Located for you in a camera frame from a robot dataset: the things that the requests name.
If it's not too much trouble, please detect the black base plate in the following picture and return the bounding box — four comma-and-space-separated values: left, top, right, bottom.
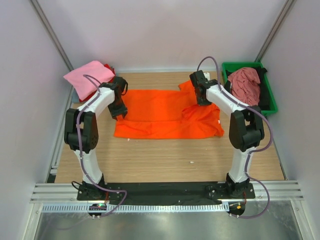
77, 181, 256, 206

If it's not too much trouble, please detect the pink folded shirt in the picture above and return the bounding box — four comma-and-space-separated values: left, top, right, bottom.
63, 60, 115, 102

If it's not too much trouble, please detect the dusty pink crumpled shirt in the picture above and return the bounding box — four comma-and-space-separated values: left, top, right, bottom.
227, 67, 261, 106

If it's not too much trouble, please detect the black shirt in bin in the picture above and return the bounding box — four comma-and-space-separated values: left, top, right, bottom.
225, 66, 270, 110

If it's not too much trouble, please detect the red folded shirt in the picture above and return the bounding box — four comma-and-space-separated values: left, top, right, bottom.
76, 61, 116, 103

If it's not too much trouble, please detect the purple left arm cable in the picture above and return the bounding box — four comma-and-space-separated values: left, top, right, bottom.
76, 74, 128, 217

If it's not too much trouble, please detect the orange t shirt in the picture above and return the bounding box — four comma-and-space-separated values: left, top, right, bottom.
114, 81, 225, 140

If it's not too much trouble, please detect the white slotted cable duct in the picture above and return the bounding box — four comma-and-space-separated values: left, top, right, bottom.
42, 202, 229, 214

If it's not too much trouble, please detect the green plastic bin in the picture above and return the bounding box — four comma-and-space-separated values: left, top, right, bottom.
222, 62, 278, 116

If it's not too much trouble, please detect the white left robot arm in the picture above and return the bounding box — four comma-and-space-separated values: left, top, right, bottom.
64, 74, 128, 200

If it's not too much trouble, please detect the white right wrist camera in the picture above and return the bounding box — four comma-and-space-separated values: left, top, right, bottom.
203, 72, 211, 81

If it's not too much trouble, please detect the grey folded shirt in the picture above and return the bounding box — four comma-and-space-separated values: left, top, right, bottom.
71, 89, 81, 104

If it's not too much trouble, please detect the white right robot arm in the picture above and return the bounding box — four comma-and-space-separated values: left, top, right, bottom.
189, 70, 265, 198

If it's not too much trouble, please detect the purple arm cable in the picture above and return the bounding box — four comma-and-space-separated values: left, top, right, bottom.
76, 74, 128, 217
196, 56, 274, 220

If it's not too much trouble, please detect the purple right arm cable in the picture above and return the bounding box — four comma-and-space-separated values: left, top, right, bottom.
196, 56, 274, 220

